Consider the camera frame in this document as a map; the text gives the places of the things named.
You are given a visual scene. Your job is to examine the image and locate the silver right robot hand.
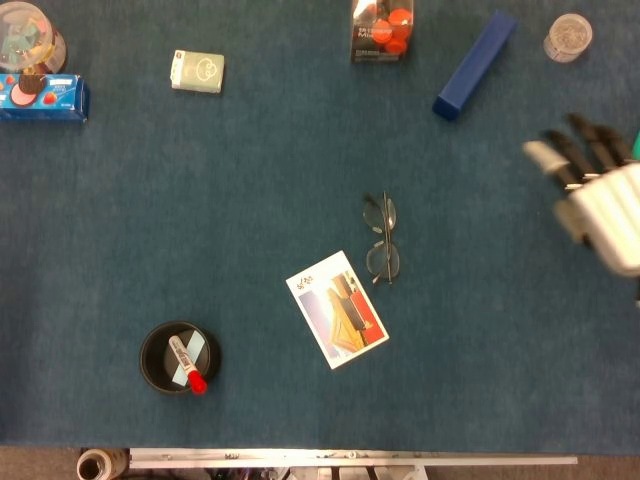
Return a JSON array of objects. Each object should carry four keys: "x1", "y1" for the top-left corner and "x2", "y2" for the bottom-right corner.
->
[{"x1": 521, "y1": 113, "x2": 640, "y2": 279}]

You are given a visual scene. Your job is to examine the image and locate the thin metal eyeglasses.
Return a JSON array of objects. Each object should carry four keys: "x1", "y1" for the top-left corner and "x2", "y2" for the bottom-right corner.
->
[{"x1": 362, "y1": 191, "x2": 402, "y2": 287}]

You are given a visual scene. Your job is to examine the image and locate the small clear round container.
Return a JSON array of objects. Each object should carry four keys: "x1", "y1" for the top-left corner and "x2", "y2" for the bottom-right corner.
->
[{"x1": 542, "y1": 13, "x2": 594, "y2": 64}]

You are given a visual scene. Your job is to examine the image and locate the long dark blue box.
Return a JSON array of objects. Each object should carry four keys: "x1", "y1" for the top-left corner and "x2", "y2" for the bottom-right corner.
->
[{"x1": 431, "y1": 10, "x2": 518, "y2": 122}]

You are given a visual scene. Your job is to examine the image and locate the clear box with red cups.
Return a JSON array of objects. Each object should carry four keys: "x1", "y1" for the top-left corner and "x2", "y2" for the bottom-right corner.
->
[{"x1": 350, "y1": 0, "x2": 416, "y2": 64}]

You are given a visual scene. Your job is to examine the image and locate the picture postcard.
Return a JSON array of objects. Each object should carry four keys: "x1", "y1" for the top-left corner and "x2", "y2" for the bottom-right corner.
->
[{"x1": 285, "y1": 250, "x2": 391, "y2": 371}]

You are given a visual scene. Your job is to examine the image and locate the blue felt table cover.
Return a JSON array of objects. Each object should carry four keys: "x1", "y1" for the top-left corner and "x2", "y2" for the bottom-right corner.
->
[{"x1": 0, "y1": 0, "x2": 640, "y2": 456}]

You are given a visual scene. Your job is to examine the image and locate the light blue flat strip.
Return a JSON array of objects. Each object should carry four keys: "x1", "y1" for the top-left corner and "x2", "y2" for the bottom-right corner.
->
[{"x1": 169, "y1": 331, "x2": 207, "y2": 389}]

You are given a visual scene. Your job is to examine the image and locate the pale green card box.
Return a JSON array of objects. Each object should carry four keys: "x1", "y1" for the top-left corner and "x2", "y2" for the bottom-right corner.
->
[{"x1": 170, "y1": 48, "x2": 226, "y2": 95}]

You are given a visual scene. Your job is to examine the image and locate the red-capped marker pen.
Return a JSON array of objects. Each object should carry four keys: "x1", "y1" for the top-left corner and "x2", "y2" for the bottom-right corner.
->
[{"x1": 168, "y1": 334, "x2": 209, "y2": 396}]

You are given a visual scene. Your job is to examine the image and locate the black mesh pen holder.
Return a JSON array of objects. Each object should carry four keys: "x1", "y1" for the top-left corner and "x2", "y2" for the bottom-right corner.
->
[{"x1": 139, "y1": 320, "x2": 223, "y2": 396}]

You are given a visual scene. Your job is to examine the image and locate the brown tape roll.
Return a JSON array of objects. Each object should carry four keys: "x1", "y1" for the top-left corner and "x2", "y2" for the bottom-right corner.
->
[{"x1": 76, "y1": 447, "x2": 130, "y2": 480}]

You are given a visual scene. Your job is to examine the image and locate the blue cookie box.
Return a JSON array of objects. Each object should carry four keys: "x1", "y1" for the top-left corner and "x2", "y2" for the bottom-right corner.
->
[{"x1": 0, "y1": 73, "x2": 92, "y2": 123}]

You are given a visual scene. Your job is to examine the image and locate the clear plastic jar with clips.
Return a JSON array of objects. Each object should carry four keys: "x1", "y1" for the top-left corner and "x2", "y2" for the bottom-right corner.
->
[{"x1": 0, "y1": 1, "x2": 68, "y2": 76}]

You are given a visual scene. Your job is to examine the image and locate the aluminium rail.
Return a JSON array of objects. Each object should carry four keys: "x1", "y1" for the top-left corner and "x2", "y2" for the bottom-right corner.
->
[{"x1": 128, "y1": 447, "x2": 579, "y2": 470}]

